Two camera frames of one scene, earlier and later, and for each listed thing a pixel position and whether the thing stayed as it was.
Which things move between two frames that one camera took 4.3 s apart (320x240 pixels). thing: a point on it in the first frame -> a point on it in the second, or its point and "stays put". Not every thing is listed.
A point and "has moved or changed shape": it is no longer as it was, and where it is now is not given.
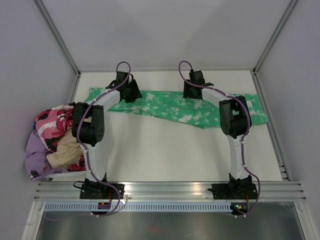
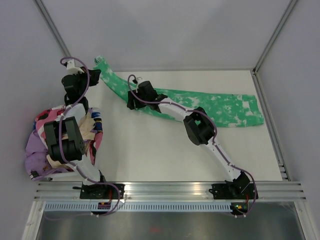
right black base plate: (234, 191) stays put
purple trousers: (36, 162) stays put
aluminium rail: (281, 190) stays put
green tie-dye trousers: (175, 107) has moved or changed shape
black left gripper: (136, 93) -> (94, 77)
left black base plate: (101, 191) stays put
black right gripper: (187, 92) -> (130, 104)
